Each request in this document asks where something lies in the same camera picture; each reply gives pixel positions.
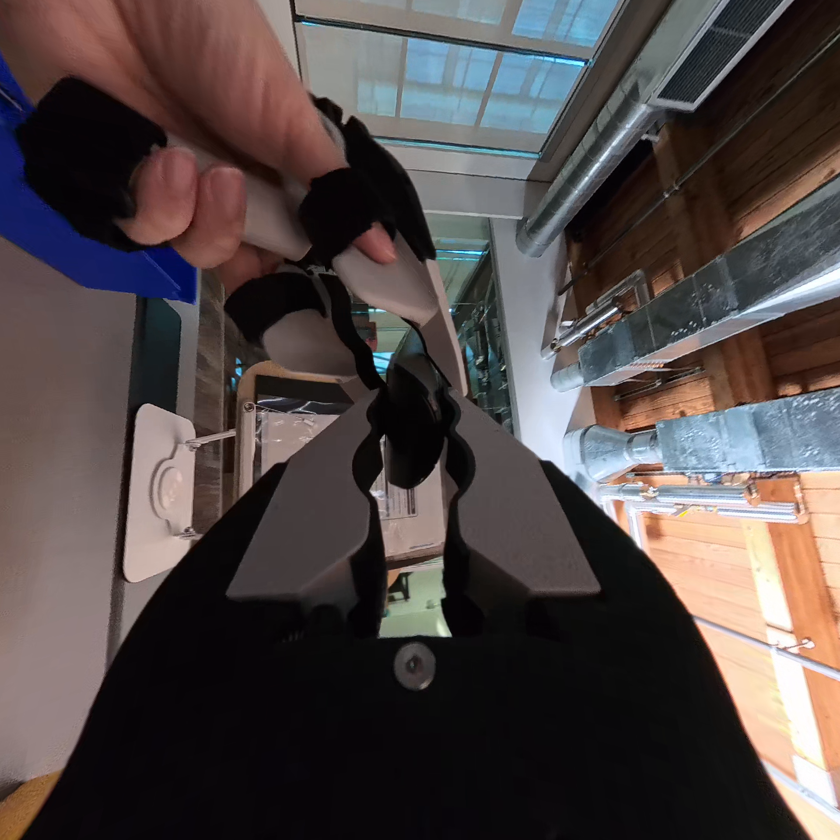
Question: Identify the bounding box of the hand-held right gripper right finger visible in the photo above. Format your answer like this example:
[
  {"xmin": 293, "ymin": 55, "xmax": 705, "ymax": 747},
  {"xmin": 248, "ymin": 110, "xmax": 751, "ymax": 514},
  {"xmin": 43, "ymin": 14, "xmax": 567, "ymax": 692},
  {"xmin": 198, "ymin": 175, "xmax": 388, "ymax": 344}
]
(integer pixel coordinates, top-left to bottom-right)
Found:
[{"xmin": 441, "ymin": 388, "xmax": 601, "ymax": 635}]

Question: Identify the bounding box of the person's left hand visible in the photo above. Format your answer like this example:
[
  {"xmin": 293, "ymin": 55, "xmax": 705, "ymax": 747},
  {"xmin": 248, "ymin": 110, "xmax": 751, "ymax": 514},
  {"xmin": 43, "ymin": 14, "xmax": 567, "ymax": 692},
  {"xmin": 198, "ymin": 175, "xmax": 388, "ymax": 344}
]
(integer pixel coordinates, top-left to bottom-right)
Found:
[{"xmin": 0, "ymin": 0, "xmax": 399, "ymax": 291}]

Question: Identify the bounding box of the instruction sheet display board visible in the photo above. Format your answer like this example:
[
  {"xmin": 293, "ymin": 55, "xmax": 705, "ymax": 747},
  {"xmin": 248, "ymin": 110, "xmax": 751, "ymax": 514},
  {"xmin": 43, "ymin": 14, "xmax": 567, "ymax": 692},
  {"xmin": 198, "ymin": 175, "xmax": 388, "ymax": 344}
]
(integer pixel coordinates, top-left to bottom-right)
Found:
[{"xmin": 235, "ymin": 360, "xmax": 454, "ymax": 573}]

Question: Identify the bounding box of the cluster of silver ducts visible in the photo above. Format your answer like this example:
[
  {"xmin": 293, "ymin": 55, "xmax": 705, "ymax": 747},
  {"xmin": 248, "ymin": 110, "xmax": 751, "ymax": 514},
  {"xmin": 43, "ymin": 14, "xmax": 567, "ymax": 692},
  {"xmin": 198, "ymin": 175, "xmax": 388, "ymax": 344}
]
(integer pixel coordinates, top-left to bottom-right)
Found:
[{"xmin": 541, "ymin": 177, "xmax": 840, "ymax": 526}]

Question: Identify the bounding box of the large paned window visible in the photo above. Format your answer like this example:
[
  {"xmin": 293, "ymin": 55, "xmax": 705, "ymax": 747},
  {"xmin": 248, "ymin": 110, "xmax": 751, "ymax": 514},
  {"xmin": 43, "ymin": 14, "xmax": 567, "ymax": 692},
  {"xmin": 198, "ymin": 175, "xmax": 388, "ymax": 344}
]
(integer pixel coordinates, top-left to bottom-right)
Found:
[{"xmin": 292, "ymin": 0, "xmax": 621, "ymax": 158}]

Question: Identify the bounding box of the blue plastic bin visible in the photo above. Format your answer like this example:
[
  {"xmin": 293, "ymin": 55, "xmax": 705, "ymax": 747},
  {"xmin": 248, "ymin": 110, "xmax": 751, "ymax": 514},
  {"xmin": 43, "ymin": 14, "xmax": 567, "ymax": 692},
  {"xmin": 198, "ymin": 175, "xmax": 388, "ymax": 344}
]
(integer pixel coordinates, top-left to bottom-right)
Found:
[{"xmin": 0, "ymin": 52, "xmax": 199, "ymax": 306}]

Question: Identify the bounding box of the glass partition panel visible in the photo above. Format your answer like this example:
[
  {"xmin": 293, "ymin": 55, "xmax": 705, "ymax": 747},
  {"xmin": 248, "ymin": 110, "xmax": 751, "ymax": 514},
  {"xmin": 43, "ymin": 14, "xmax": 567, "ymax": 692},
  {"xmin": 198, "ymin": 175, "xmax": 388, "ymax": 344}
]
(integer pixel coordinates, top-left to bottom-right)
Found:
[{"xmin": 433, "ymin": 239, "xmax": 519, "ymax": 437}]

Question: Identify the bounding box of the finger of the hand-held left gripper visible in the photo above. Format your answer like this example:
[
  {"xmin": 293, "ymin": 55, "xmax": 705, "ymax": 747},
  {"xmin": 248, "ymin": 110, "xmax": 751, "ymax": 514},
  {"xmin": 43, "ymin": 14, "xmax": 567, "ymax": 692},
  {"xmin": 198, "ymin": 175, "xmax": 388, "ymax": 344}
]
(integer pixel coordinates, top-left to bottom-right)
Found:
[
  {"xmin": 322, "ymin": 274, "xmax": 448, "ymax": 396},
  {"xmin": 420, "ymin": 257, "xmax": 471, "ymax": 401}
]

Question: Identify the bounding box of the silver ventilation duct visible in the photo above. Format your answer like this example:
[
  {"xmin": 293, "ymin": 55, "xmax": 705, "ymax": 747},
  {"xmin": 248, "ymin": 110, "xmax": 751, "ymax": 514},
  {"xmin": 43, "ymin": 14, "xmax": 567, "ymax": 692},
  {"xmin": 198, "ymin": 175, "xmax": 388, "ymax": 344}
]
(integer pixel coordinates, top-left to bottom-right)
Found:
[{"xmin": 515, "ymin": 85, "xmax": 664, "ymax": 260}]

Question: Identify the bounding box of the white board stand base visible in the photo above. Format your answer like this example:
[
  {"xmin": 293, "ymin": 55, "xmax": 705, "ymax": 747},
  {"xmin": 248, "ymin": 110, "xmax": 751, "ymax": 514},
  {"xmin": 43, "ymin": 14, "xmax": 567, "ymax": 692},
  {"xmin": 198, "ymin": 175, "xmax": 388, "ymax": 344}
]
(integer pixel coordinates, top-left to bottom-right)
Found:
[{"xmin": 123, "ymin": 403, "xmax": 238, "ymax": 584}]

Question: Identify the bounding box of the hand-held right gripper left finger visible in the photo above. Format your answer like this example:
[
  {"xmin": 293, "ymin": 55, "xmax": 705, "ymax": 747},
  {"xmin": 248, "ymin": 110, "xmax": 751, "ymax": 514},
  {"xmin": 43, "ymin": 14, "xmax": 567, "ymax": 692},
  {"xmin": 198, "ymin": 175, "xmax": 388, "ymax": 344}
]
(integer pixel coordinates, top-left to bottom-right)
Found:
[{"xmin": 226, "ymin": 390, "xmax": 388, "ymax": 635}]

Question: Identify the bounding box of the black remote control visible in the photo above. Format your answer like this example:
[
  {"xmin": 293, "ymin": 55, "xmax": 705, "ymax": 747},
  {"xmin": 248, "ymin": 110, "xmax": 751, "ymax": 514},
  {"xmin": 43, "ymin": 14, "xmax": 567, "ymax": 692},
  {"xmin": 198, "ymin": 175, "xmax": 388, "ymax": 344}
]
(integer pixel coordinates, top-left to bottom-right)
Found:
[{"xmin": 384, "ymin": 354, "xmax": 448, "ymax": 490}]

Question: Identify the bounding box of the white air vent box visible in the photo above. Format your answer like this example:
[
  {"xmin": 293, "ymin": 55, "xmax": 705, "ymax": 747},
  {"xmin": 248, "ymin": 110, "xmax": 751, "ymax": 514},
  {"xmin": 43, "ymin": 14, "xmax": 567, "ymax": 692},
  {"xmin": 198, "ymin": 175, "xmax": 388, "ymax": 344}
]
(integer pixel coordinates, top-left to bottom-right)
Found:
[{"xmin": 646, "ymin": 0, "xmax": 798, "ymax": 112}]

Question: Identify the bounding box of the black table mat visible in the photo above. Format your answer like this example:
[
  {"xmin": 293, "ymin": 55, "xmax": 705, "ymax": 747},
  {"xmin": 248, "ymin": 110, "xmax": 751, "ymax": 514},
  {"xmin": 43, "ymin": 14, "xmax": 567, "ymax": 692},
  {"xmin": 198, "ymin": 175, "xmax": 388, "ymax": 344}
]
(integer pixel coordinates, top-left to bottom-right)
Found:
[{"xmin": 134, "ymin": 295, "xmax": 182, "ymax": 421}]

